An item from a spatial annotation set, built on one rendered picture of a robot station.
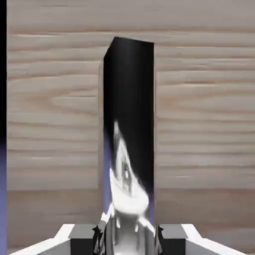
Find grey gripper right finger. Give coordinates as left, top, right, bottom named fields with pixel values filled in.
left=158, top=223, right=248, bottom=255

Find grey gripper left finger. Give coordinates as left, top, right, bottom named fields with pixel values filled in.
left=8, top=223, right=100, bottom=255

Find shiny dark metal handle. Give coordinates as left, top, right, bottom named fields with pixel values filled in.
left=92, top=36, right=163, bottom=255

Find light wood cabinet door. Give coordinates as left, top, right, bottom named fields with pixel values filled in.
left=6, top=0, right=255, bottom=255

